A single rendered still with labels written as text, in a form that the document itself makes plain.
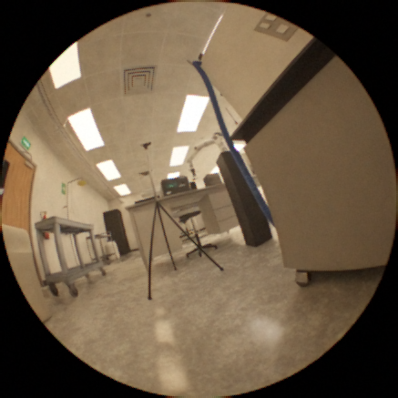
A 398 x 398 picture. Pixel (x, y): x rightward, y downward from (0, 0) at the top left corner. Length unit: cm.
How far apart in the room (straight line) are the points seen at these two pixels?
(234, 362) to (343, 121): 70
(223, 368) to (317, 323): 31
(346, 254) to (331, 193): 20
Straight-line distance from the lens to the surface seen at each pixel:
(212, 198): 184
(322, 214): 43
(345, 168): 40
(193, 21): 246
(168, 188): 175
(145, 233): 162
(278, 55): 59
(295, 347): 49
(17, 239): 125
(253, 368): 47
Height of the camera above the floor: 45
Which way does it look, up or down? 10 degrees up
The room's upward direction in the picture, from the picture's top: 19 degrees counter-clockwise
